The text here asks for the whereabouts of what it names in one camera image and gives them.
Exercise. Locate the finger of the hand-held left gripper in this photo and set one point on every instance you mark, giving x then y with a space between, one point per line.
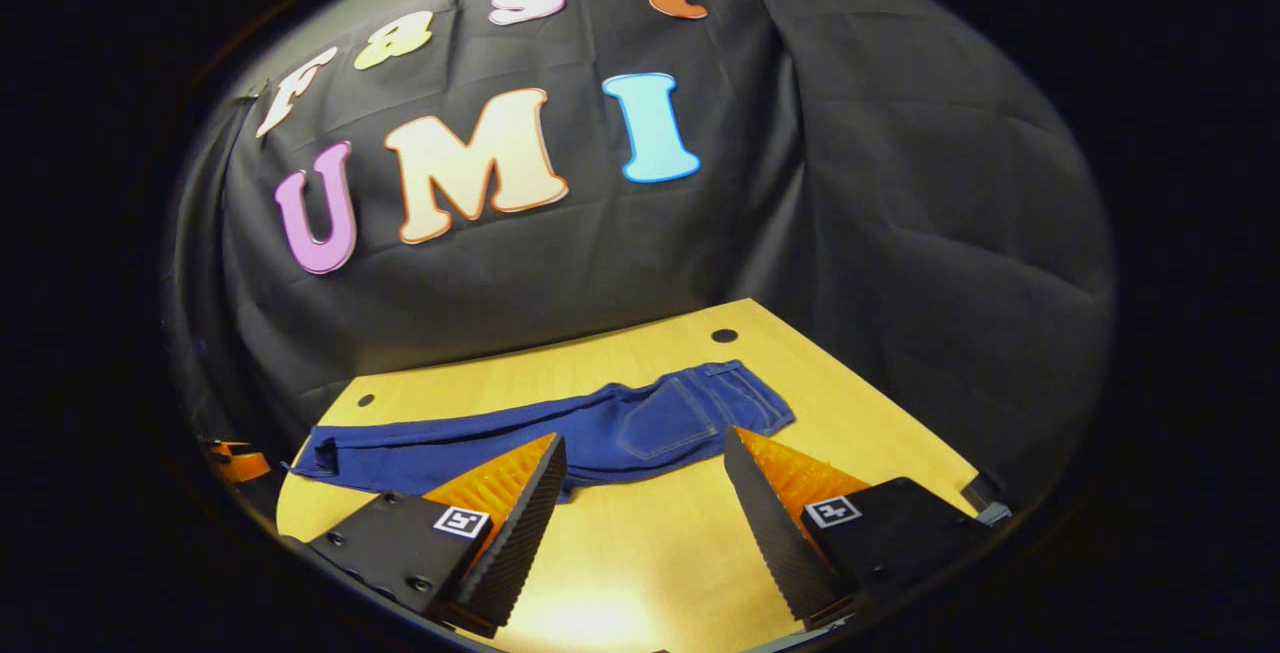
242 463

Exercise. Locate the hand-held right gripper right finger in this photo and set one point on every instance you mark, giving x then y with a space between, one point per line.
765 533

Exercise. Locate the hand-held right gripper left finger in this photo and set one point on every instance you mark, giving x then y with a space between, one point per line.
530 523

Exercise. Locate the blue denim jeans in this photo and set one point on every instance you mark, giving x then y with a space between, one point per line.
640 428

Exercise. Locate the black backdrop cloth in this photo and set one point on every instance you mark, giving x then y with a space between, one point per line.
900 233

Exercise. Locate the black table edge bracket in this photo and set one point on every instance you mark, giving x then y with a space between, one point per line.
985 495

